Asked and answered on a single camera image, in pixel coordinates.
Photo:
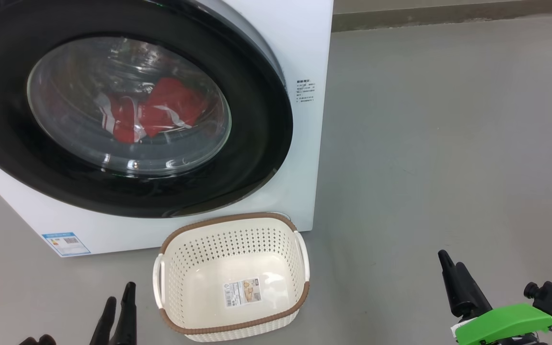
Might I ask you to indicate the blue energy label sticker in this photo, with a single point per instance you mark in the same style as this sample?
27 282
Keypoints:
67 243

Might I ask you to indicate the cream perforated laundry basket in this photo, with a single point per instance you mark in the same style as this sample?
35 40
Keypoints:
237 258

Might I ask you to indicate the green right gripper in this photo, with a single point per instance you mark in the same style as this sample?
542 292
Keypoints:
501 323

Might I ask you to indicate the small printed text sticker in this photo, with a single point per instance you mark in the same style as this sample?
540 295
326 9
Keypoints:
305 91

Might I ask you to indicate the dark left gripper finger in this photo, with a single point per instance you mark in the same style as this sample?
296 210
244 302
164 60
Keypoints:
127 321
103 330

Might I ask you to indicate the red and white garment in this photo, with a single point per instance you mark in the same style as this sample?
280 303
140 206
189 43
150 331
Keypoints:
170 105

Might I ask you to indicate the white front-load washing machine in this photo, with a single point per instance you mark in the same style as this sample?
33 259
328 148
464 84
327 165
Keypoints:
304 48

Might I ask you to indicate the black-rimmed glass washer door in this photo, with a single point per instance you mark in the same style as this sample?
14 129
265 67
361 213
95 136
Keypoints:
257 158

